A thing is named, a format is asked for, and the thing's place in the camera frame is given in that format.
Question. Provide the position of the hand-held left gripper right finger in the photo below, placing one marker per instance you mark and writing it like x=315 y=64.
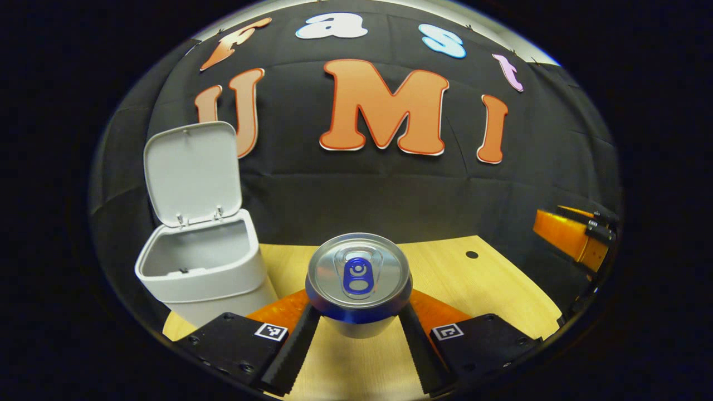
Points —
x=420 y=356

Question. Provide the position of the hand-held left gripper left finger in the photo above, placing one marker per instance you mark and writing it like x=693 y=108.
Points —
x=292 y=356

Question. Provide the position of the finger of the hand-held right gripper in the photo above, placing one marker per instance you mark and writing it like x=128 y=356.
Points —
x=604 y=219
x=562 y=234

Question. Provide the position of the silver blue pop can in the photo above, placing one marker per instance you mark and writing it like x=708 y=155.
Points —
x=359 y=273

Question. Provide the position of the white desktop garbage bin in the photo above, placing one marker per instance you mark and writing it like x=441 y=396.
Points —
x=195 y=172

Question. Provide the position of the wooden desktop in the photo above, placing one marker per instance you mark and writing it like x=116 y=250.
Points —
x=473 y=284

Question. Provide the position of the black backdrop cloth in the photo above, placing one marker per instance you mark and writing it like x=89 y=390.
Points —
x=345 y=200

